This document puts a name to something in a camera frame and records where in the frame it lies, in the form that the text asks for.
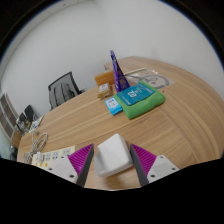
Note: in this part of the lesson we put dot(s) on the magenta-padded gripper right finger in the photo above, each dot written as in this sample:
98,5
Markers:
151,165

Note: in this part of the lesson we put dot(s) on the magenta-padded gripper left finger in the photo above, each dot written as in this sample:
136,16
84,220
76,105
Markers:
75,163

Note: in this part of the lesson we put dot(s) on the white charger block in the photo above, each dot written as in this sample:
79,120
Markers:
113,155

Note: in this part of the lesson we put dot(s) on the cream power strip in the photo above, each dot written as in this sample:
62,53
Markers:
56,155

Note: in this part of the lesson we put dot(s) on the small white plug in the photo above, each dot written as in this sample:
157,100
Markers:
39,156

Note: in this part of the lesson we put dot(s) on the green folded cloth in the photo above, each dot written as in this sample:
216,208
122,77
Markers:
145,106

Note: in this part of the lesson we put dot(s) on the small blue packet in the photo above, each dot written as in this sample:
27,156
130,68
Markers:
113,106

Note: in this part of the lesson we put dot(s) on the small black chair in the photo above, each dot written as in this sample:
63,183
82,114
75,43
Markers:
29,111

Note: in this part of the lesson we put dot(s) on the grey backpack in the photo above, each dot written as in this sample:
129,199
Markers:
61,94

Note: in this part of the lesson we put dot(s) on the teal flat packet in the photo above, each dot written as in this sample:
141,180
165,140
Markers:
135,94

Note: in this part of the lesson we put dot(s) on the black mesh office chair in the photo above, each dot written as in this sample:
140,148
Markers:
71,80

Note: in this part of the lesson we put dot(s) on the clear plastic bag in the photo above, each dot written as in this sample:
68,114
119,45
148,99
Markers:
156,80

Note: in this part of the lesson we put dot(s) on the brown cardboard box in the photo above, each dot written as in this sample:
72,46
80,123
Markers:
104,79

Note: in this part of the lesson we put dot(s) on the purple standing pouch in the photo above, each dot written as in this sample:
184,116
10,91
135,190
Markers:
119,78

